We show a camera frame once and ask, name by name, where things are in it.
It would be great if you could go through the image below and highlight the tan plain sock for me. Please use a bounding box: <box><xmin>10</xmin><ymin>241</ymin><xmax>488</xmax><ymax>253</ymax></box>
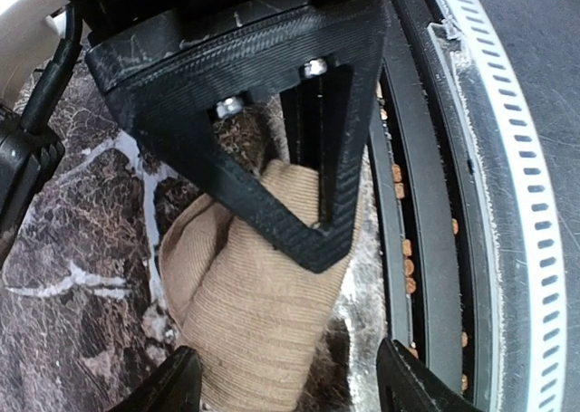
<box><xmin>159</xmin><ymin>158</ymin><xmax>368</xmax><ymax>412</ymax></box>

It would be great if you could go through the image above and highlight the white slotted cable duct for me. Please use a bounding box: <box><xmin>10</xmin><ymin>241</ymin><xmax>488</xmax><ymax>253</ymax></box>
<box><xmin>430</xmin><ymin>0</ymin><xmax>567</xmax><ymax>411</ymax></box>

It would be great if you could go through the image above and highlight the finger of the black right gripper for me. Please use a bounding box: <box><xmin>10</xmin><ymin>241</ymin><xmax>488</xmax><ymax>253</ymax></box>
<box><xmin>86</xmin><ymin>0</ymin><xmax>389</xmax><ymax>273</ymax></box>

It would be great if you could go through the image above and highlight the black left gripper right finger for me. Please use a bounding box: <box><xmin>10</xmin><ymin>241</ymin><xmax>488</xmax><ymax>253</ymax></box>
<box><xmin>376</xmin><ymin>338</ymin><xmax>479</xmax><ymax>412</ymax></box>

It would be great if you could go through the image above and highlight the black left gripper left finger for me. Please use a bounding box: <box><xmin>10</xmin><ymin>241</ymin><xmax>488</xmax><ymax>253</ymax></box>
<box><xmin>110</xmin><ymin>346</ymin><xmax>202</xmax><ymax>412</ymax></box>

